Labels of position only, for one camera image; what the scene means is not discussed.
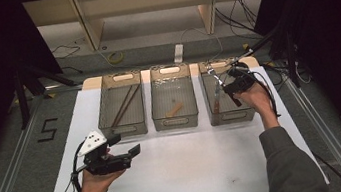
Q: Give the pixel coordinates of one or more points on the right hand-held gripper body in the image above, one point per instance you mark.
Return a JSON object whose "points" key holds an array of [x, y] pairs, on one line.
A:
{"points": [[243, 80]]}

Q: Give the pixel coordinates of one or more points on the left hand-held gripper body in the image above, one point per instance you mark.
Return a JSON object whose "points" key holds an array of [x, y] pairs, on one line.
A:
{"points": [[107, 163]]}

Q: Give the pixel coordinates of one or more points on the grey translucent plastic bin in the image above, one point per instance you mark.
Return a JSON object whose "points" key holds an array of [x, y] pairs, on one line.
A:
{"points": [[122, 113], [172, 92], [244, 109]]}

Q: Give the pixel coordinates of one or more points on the dark brown chopstick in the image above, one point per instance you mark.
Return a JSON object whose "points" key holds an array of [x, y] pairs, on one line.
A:
{"points": [[127, 105], [121, 106]]}

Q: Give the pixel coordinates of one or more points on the person's right hand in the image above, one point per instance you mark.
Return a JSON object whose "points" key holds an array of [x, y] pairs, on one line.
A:
{"points": [[257, 97]]}

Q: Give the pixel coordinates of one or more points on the person's left hand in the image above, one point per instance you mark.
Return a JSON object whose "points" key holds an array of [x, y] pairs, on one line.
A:
{"points": [[95, 184]]}

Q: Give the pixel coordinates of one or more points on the black metal stand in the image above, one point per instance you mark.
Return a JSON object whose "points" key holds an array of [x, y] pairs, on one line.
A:
{"points": [[292, 58], [21, 96]]}

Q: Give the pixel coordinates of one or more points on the white power strip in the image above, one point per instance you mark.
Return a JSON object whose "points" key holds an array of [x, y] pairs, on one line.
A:
{"points": [[178, 53]]}

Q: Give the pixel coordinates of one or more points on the yellow tape roll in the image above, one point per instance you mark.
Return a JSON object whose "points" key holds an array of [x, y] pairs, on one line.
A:
{"points": [[116, 57]]}

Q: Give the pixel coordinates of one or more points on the light wooden shelf unit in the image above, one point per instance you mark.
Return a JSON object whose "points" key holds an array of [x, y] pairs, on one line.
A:
{"points": [[91, 26]]}

